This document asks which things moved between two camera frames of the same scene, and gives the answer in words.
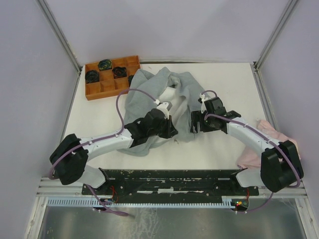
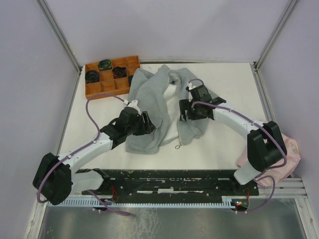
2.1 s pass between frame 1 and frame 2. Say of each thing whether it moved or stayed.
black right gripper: moved
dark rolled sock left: stayed
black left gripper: moved
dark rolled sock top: stayed
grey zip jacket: moved
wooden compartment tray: stayed
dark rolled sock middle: stayed
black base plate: stayed
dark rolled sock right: stayed
